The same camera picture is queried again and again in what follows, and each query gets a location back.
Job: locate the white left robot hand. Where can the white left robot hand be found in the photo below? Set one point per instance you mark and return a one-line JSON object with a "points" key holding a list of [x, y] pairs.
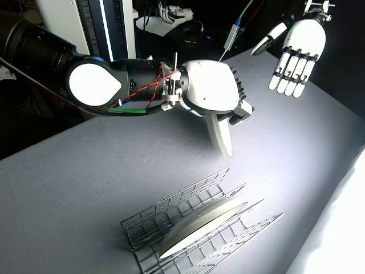
{"points": [[308, 37]]}

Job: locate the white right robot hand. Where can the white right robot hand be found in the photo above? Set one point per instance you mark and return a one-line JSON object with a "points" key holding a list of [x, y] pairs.
{"points": [[211, 85]]}

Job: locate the white plate black rim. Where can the white plate black rim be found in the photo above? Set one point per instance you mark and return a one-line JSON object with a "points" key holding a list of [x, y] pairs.
{"points": [[221, 137], [199, 225]]}

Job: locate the small black device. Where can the small black device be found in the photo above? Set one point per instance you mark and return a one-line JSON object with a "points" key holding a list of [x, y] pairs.
{"points": [[191, 35]]}

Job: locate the white skeletal hand model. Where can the white skeletal hand model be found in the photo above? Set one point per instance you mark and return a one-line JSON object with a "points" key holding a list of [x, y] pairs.
{"points": [[174, 12]]}

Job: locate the white paper sheet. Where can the white paper sheet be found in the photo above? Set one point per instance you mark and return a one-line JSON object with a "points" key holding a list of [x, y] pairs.
{"points": [[155, 25]]}

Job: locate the white robot tower column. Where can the white robot tower column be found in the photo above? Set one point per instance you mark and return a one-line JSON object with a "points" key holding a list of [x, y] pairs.
{"points": [[65, 23]]}

